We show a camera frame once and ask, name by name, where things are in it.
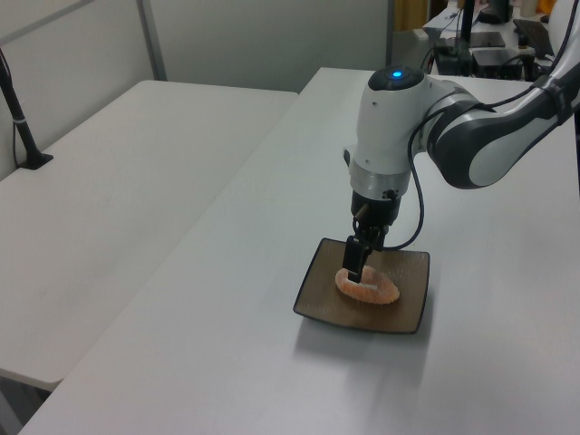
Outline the black strap on arm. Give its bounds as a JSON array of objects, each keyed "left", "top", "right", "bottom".
[{"left": 542, "top": 75, "right": 569, "bottom": 124}]

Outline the grey corner partition post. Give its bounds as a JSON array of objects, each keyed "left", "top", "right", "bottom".
[{"left": 137, "top": 0, "right": 168, "bottom": 83}]

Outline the brown square ceramic plate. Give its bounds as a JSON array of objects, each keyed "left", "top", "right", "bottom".
[{"left": 293, "top": 237, "right": 431, "bottom": 336}]

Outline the white background desk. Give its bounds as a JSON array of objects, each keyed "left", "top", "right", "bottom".
[{"left": 421, "top": 7, "right": 552, "bottom": 51}]

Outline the grey partition end post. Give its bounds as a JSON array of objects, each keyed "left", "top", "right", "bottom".
[{"left": 384, "top": 0, "right": 396, "bottom": 70}]

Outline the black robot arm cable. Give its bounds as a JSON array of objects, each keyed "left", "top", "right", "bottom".
[{"left": 382, "top": 22, "right": 580, "bottom": 251}]

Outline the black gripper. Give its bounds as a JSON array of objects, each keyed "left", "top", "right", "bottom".
[{"left": 341, "top": 188, "right": 402, "bottom": 285}]

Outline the black pole with base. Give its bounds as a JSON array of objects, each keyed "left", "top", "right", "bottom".
[{"left": 0, "top": 46, "right": 54, "bottom": 170}]

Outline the orange shrimp toy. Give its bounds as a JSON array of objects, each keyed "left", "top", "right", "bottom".
[{"left": 333, "top": 266, "right": 402, "bottom": 306}]

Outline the black monitor stand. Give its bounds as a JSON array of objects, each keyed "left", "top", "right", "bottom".
[{"left": 456, "top": 0, "right": 477, "bottom": 76}]

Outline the black equipment box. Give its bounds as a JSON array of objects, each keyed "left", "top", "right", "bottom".
[{"left": 433, "top": 47, "right": 463, "bottom": 75}]

